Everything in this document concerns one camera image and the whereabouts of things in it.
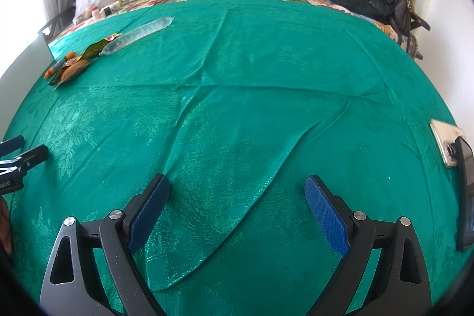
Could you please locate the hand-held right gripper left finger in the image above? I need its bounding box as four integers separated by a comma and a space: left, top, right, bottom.
39, 173, 172, 316

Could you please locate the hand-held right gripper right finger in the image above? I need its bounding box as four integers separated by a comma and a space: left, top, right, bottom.
304, 174, 432, 316

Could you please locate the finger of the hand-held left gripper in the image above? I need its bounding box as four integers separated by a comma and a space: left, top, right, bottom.
11, 145, 50, 173
0, 136, 26, 157

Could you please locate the person's left hand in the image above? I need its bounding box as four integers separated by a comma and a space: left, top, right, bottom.
0, 197, 13, 254

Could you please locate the grey flat panel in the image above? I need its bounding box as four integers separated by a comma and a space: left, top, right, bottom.
0, 35, 55, 133

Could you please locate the orange sausage packet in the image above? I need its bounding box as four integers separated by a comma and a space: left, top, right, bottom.
44, 51, 91, 89

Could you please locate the phone in clear case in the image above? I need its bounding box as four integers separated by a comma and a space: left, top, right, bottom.
430, 119, 468, 169

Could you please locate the black phone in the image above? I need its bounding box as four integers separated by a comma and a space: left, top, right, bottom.
454, 136, 474, 252

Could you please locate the green patterned bedspread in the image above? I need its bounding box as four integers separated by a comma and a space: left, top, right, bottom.
0, 0, 474, 316

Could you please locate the clear long tube packet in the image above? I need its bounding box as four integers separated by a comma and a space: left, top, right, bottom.
98, 16, 174, 56

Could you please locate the dark chair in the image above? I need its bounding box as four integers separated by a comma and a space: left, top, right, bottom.
405, 13, 433, 62

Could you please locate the black bag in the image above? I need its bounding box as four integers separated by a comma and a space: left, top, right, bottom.
388, 0, 414, 36

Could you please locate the black chair frame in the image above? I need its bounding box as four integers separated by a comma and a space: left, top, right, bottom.
37, 6, 79, 43

